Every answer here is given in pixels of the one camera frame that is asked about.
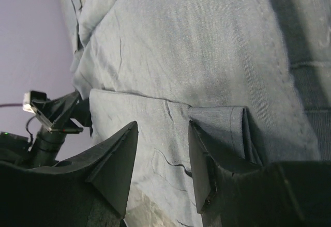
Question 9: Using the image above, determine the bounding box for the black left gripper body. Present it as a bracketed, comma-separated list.
[33, 91, 92, 160]

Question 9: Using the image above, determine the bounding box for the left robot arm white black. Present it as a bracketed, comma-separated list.
[1, 90, 92, 168]

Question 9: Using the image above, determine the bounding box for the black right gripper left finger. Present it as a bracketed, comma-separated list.
[1, 121, 139, 226]

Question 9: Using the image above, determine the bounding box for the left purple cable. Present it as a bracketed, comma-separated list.
[0, 102, 25, 109]

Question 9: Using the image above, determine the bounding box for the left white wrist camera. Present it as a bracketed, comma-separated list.
[23, 90, 53, 131]

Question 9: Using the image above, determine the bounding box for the grey long sleeve shirt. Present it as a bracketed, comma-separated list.
[61, 0, 330, 226]

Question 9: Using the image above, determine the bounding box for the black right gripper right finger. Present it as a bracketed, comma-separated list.
[188, 122, 330, 226]

